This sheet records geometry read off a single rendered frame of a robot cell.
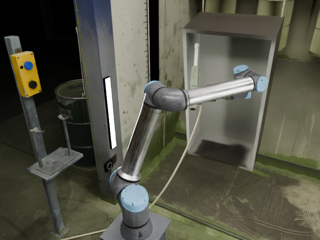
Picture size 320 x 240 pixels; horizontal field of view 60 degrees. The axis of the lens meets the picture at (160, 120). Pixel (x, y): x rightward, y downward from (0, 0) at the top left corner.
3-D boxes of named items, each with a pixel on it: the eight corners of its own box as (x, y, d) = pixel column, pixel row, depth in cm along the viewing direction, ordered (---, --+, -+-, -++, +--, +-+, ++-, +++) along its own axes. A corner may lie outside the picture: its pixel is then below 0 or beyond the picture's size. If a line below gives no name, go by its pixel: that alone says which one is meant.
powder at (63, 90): (48, 89, 299) (47, 87, 298) (92, 77, 330) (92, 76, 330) (70, 104, 263) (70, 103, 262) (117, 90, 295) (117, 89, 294)
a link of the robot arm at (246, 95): (251, 80, 175) (252, 94, 181) (231, 81, 180) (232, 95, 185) (251, 87, 168) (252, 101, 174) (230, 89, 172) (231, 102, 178)
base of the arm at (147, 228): (141, 247, 151) (140, 235, 146) (113, 233, 159) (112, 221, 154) (158, 223, 165) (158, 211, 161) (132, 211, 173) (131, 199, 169)
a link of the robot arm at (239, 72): (254, 66, 163) (255, 85, 169) (241, 62, 172) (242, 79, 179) (241, 73, 160) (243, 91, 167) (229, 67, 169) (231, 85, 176)
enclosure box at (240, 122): (200, 130, 284) (199, 11, 209) (260, 145, 261) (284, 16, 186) (187, 153, 261) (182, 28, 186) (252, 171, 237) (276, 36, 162)
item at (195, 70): (202, 118, 195) (195, 106, 175) (195, 118, 197) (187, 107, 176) (205, 58, 210) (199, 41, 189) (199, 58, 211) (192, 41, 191)
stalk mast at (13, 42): (60, 227, 241) (12, 35, 164) (65, 230, 239) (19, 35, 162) (55, 232, 237) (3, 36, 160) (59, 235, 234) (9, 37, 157)
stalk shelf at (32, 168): (61, 148, 212) (61, 146, 212) (83, 156, 203) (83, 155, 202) (26, 170, 188) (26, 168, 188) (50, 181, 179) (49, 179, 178)
